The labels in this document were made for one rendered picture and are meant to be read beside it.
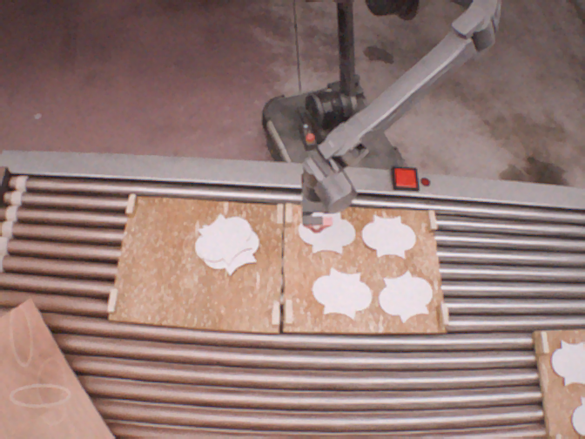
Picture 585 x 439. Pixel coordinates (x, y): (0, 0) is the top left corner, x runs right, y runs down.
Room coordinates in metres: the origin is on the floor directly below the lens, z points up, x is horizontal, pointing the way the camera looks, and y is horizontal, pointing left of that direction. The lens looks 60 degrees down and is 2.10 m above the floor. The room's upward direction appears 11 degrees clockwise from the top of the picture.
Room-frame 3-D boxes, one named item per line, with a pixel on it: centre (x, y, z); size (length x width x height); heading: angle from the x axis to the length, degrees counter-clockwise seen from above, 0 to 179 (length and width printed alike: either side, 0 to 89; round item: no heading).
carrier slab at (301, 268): (0.57, -0.20, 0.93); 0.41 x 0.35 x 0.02; 99
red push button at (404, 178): (0.88, -0.30, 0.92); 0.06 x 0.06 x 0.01; 9
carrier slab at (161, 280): (0.51, 0.21, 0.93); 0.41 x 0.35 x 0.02; 98
